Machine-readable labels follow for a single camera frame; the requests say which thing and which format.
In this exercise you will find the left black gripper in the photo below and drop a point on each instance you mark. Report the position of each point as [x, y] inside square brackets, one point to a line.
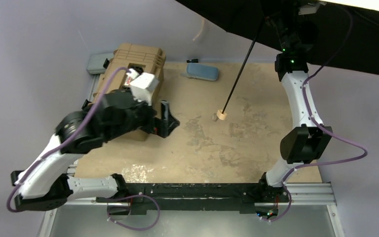
[156, 120]

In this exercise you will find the tan plastic tool case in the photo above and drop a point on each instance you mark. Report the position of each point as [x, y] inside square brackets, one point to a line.
[150, 59]

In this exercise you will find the beige umbrella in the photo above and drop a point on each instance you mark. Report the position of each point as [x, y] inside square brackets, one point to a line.
[346, 37]

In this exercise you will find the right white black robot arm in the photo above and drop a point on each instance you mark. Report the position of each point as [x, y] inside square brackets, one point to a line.
[305, 142]

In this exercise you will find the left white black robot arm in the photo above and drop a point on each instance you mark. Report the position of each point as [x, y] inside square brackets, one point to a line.
[45, 185]

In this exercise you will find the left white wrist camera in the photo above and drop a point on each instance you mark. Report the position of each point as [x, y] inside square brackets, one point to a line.
[143, 87]

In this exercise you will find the blue umbrella sleeve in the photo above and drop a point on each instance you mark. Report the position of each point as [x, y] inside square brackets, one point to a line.
[200, 71]

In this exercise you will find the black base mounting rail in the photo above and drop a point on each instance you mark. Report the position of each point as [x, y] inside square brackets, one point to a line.
[241, 197]

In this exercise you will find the grey metal corner box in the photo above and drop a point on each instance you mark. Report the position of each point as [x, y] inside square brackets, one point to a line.
[98, 63]

